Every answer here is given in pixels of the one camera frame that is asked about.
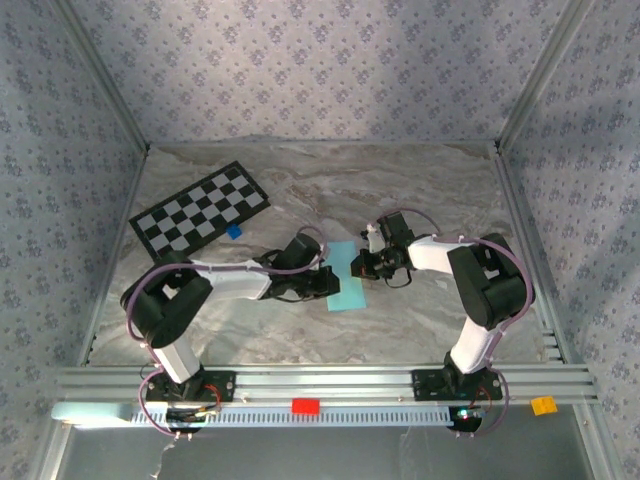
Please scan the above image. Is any light blue paper sheet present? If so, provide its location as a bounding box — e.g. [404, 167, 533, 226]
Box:
[324, 241, 368, 314]

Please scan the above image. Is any black white checkerboard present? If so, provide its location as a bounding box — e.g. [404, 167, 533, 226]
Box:
[128, 160, 272, 266]

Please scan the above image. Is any grey metal panel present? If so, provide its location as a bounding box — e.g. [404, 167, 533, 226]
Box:
[37, 424, 621, 480]

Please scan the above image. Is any yellow toy brick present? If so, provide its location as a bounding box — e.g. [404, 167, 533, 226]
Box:
[530, 395, 559, 418]

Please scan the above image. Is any long aluminium mounting rail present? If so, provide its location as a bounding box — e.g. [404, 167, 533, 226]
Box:
[53, 365, 600, 405]

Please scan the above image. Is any aluminium rear rail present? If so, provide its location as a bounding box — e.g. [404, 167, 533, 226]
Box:
[147, 139, 499, 149]

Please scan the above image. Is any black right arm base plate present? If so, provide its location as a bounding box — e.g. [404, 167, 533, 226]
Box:
[410, 368, 504, 403]

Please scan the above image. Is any white slotted cable duct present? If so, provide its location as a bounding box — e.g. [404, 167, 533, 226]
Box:
[51, 401, 484, 430]

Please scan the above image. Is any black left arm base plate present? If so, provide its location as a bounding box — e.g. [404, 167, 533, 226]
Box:
[143, 368, 238, 404]

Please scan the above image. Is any aluminium side rail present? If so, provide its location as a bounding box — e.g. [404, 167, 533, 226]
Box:
[77, 147, 151, 369]
[492, 142, 576, 366]

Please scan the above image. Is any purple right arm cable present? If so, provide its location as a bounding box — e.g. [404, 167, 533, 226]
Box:
[375, 207, 532, 440]

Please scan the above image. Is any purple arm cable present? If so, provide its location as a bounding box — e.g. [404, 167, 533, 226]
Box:
[124, 225, 332, 440]
[375, 207, 532, 440]

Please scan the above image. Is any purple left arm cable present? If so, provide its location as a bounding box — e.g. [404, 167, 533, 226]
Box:
[124, 225, 332, 440]

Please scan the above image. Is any aluminium frame post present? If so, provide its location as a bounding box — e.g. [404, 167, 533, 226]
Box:
[494, 0, 599, 151]
[49, 0, 151, 154]

